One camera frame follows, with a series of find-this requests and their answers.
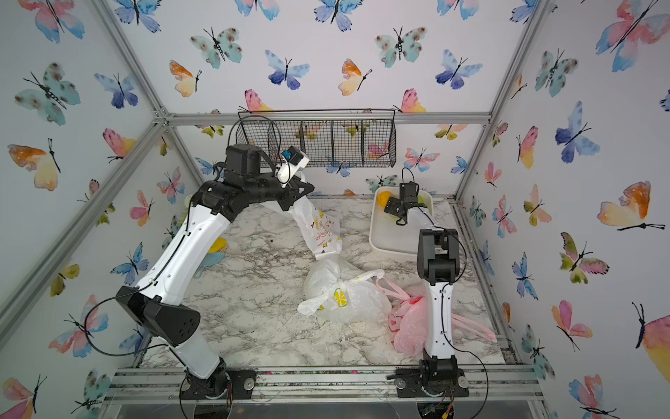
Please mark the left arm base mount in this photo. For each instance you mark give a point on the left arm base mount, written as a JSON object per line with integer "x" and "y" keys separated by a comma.
{"x": 232, "y": 384}

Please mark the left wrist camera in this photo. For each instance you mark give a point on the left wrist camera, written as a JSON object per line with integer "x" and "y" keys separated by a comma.
{"x": 291, "y": 161}

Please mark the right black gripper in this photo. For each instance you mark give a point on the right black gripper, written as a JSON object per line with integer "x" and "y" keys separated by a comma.
{"x": 392, "y": 203}

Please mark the white plastic tray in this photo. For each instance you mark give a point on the white plastic tray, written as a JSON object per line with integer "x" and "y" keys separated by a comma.
{"x": 398, "y": 242}

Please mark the black wire basket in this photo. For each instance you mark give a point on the black wire basket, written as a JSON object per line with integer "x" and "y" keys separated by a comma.
{"x": 357, "y": 138}

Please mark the blue toy scoop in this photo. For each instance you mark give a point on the blue toy scoop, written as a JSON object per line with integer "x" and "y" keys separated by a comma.
{"x": 211, "y": 259}

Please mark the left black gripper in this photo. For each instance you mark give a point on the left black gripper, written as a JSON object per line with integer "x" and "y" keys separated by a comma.
{"x": 290, "y": 195}

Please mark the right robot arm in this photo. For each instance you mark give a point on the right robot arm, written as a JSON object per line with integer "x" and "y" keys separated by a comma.
{"x": 438, "y": 264}

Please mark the white printed plastic bag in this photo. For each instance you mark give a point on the white printed plastic bag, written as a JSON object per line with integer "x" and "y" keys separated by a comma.
{"x": 320, "y": 232}

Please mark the yellow toy shovel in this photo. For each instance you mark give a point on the yellow toy shovel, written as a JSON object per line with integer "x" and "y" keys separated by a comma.
{"x": 219, "y": 245}

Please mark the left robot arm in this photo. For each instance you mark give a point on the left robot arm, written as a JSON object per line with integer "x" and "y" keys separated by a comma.
{"x": 156, "y": 302}

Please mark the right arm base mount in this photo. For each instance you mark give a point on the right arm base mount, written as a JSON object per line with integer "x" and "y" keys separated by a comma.
{"x": 434, "y": 377}

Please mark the pink plastic bag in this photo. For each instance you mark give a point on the pink plastic bag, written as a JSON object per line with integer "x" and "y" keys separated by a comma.
{"x": 408, "y": 322}

